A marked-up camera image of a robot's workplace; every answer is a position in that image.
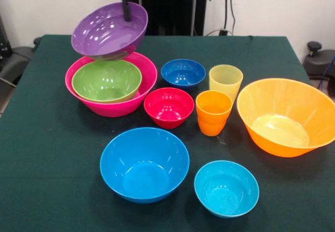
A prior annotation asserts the blue cable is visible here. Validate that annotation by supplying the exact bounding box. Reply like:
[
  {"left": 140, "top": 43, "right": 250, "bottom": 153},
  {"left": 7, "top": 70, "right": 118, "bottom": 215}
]
[{"left": 317, "top": 58, "right": 335, "bottom": 91}]

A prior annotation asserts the yellow plastic cup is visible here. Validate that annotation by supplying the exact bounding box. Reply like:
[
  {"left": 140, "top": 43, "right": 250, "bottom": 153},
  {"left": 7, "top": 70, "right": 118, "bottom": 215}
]
[{"left": 208, "top": 64, "right": 244, "bottom": 104}]

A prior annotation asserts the black equipment box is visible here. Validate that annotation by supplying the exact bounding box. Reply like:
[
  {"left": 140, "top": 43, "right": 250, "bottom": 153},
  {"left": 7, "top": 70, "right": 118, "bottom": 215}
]
[{"left": 0, "top": 14, "right": 11, "bottom": 59}]

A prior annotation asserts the large orange plastic bowl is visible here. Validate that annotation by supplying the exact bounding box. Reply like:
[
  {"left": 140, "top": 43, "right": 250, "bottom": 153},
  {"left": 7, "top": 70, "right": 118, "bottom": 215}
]
[{"left": 236, "top": 78, "right": 335, "bottom": 158}]

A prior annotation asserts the black wall cable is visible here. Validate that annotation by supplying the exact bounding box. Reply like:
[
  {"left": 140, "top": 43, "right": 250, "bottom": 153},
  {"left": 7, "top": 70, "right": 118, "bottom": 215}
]
[{"left": 224, "top": 0, "right": 237, "bottom": 35}]

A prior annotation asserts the dark green tablecloth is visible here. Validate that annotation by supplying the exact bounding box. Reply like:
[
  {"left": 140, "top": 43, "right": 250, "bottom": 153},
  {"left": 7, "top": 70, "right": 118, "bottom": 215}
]
[{"left": 0, "top": 34, "right": 335, "bottom": 232}]

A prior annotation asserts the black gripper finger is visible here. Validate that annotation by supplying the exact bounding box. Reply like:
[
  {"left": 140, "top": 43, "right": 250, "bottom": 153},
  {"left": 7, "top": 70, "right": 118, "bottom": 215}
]
[{"left": 119, "top": 0, "right": 132, "bottom": 22}]

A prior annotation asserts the medium blue plastic bowl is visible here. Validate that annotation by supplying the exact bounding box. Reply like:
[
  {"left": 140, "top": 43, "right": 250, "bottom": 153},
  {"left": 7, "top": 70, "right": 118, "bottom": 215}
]
[{"left": 99, "top": 127, "right": 191, "bottom": 204}]

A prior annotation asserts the small red plastic bowl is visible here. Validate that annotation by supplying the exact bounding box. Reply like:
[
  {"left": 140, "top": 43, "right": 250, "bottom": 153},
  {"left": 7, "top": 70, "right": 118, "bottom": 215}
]
[{"left": 143, "top": 87, "right": 195, "bottom": 130}]

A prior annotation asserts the orange plastic cup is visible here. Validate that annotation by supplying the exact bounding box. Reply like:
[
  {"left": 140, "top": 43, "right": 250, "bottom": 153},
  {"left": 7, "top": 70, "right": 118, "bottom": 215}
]
[
  {"left": 197, "top": 115, "right": 227, "bottom": 137},
  {"left": 195, "top": 90, "right": 233, "bottom": 125}
]

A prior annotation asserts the green plastic bowl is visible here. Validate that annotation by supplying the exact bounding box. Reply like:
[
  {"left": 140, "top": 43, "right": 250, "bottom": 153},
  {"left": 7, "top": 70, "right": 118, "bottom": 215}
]
[{"left": 71, "top": 59, "right": 143, "bottom": 104}]

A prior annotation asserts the purple plastic bowl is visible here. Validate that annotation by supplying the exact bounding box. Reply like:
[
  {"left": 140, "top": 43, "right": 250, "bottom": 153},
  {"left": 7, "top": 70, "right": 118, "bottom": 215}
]
[{"left": 71, "top": 2, "right": 149, "bottom": 61}]

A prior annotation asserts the small dark blue bowl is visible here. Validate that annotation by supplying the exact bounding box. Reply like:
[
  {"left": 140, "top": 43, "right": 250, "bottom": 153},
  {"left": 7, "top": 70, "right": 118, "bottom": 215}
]
[{"left": 160, "top": 58, "right": 207, "bottom": 91}]

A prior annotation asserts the small light blue bowl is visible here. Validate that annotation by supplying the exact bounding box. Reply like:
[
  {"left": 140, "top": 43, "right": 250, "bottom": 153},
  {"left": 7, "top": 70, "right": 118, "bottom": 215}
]
[{"left": 194, "top": 160, "right": 260, "bottom": 219}]

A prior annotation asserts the large pink plastic bowl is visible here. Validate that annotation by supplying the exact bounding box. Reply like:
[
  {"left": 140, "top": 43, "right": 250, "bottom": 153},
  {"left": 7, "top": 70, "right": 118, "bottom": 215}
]
[{"left": 64, "top": 51, "right": 159, "bottom": 118}]

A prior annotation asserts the black pedestal leg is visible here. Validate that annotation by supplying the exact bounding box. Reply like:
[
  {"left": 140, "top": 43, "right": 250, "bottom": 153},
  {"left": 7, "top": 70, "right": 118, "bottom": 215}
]
[
  {"left": 0, "top": 37, "right": 42, "bottom": 86},
  {"left": 303, "top": 41, "right": 335, "bottom": 80}
]

